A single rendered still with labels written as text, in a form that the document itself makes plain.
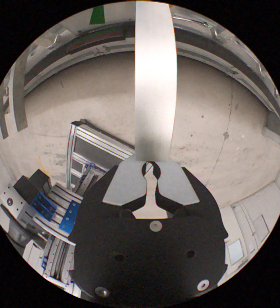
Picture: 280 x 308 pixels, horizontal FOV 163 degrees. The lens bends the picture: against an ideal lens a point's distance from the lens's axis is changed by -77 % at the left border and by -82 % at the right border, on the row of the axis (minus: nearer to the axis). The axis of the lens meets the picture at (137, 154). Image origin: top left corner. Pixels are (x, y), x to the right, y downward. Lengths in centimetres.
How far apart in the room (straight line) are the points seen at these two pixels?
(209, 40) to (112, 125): 97
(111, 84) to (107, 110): 26
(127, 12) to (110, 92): 80
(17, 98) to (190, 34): 43
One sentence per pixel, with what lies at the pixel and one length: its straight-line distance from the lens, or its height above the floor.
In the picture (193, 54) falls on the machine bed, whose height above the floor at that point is 17.
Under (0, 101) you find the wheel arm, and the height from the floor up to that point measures 83.
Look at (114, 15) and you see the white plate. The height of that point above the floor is 74.
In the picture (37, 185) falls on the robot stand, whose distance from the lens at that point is 53.
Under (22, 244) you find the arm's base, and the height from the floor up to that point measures 111.
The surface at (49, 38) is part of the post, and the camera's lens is 42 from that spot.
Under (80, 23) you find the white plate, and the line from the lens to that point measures 35.
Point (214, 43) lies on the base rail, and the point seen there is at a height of 70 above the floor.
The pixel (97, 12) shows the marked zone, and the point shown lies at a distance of 32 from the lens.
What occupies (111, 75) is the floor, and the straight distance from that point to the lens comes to 102.
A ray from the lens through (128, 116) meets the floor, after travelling 95.
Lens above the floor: 93
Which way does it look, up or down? 59 degrees down
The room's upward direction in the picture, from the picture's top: 174 degrees counter-clockwise
